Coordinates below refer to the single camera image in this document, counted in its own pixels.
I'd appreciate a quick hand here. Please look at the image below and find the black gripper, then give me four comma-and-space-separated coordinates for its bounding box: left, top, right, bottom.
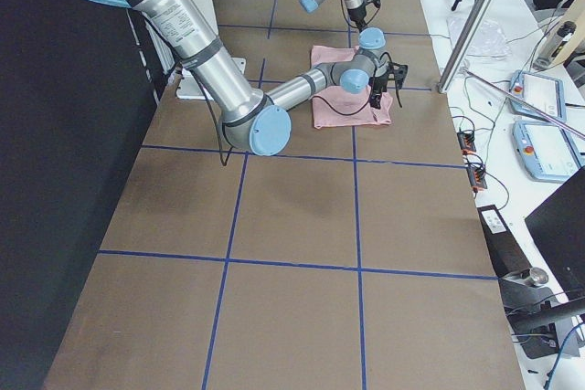
369, 61, 408, 109
346, 0, 380, 25

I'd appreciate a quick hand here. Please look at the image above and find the pink Snoopy t-shirt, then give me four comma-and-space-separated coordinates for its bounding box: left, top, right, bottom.
311, 46, 393, 129

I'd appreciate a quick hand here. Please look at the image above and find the upper orange black connector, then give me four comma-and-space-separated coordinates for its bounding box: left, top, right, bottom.
457, 131, 476, 155

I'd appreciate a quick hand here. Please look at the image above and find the orange black connector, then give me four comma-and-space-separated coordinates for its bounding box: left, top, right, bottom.
466, 163, 487, 194
457, 131, 476, 155

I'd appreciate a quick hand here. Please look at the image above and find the clear plastic bag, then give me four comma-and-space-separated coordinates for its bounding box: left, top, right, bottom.
446, 15, 512, 58

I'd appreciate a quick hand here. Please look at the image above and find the lower orange black connector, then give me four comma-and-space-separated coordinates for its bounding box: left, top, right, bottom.
466, 163, 487, 194

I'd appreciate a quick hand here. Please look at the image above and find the long metal rod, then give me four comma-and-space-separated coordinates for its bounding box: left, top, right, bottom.
461, 68, 584, 140

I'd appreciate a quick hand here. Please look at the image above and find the upper teach pendant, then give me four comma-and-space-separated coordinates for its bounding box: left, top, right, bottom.
509, 70, 567, 121

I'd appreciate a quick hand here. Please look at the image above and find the teach pendant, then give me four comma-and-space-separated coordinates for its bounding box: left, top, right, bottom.
509, 70, 567, 121
512, 121, 584, 184

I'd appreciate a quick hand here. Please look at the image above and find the lower teach pendant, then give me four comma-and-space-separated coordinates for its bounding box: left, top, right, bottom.
512, 121, 584, 184

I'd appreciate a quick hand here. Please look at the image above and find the black box with label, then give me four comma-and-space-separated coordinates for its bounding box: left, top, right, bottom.
477, 205, 532, 278

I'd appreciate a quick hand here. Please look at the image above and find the black monitor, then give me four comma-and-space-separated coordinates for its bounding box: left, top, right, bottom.
525, 168, 585, 290

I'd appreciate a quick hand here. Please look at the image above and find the silver knob black stand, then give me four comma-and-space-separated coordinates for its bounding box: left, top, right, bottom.
498, 270, 584, 359

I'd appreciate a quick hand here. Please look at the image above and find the aluminium frame post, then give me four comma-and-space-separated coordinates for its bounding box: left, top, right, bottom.
437, 0, 494, 93

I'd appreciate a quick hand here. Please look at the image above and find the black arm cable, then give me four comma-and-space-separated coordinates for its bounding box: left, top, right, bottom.
196, 74, 235, 166

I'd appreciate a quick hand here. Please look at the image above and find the white metal mount base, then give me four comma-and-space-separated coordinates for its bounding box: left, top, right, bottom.
175, 57, 248, 100

